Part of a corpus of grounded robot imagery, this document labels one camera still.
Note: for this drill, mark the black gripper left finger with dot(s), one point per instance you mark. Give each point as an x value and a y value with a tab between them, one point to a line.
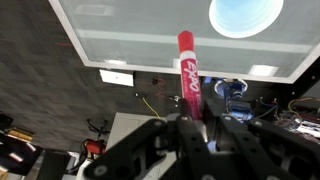
160	150

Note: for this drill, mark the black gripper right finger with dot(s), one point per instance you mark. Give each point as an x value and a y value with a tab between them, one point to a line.
266	150

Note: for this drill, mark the red Expo marker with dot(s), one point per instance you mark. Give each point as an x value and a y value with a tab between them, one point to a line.
190	76

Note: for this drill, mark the blue white electronic device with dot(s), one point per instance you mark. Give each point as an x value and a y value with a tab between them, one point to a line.
238	105

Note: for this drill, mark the red office chair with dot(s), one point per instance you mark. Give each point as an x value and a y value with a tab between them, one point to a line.
95	146

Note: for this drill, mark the small black floor device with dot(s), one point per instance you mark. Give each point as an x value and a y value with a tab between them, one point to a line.
155	80

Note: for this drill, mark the flat white box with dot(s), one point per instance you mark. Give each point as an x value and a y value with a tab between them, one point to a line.
116	78

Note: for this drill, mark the blue plastic cup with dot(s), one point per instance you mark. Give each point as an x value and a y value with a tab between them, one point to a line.
245	16

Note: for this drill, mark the yellow wooden pallet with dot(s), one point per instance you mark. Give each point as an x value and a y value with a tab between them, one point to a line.
20	135

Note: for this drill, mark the black shelf unit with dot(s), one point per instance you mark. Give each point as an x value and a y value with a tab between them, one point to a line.
18	153

